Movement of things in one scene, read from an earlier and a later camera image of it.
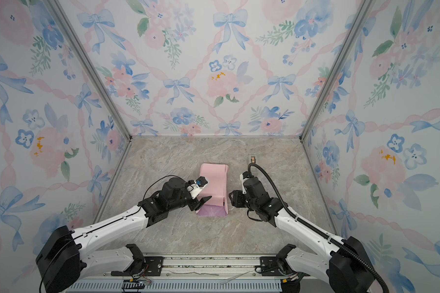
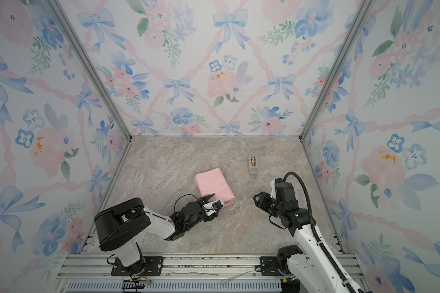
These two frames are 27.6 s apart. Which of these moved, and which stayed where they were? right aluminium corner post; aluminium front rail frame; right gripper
Moved: right gripper
Stayed: aluminium front rail frame; right aluminium corner post
